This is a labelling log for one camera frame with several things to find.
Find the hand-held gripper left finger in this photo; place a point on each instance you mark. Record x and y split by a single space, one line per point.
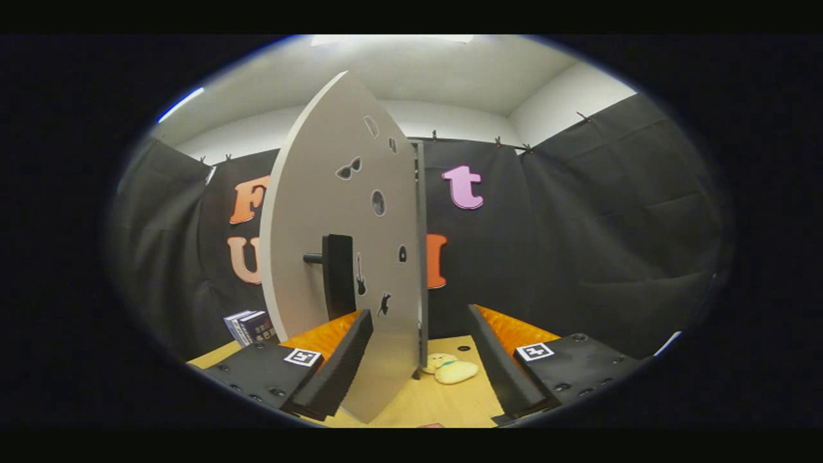
337 370

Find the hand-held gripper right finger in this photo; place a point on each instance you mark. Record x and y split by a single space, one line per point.
498 366

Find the white cabinet door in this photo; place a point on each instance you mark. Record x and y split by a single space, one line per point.
308 180

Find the cream plush toy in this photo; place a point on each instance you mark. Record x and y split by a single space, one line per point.
455 372

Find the grey cabinet body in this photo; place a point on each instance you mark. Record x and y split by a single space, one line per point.
422 270

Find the black backdrop cloth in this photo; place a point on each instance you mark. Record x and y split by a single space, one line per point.
578 244

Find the ceiling light strip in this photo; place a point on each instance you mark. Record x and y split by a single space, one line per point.
180 104

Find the ceiling light panel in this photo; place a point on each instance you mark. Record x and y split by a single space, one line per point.
392 39

